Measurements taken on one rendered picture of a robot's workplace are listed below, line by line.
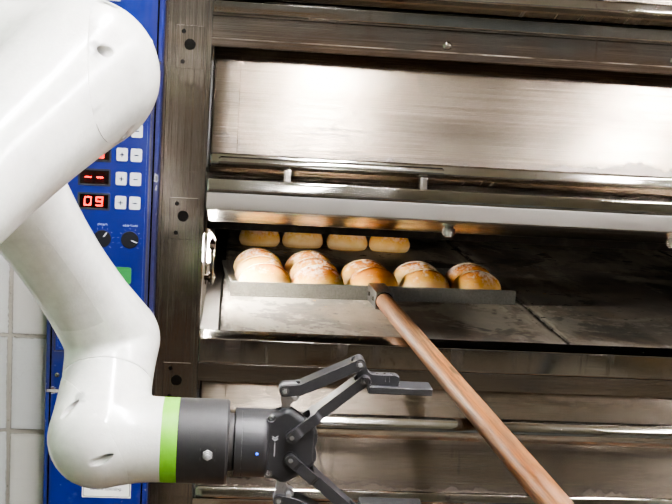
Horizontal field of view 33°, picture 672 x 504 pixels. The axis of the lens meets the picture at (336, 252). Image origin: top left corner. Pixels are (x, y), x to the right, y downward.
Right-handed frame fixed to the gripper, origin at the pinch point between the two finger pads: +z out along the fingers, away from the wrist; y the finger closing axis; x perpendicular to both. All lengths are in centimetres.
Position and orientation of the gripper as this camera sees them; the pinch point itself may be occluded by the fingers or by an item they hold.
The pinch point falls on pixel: (415, 448)
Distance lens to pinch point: 128.9
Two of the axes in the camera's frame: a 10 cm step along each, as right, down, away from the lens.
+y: -0.6, 9.9, 1.6
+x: 0.8, 1.6, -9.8
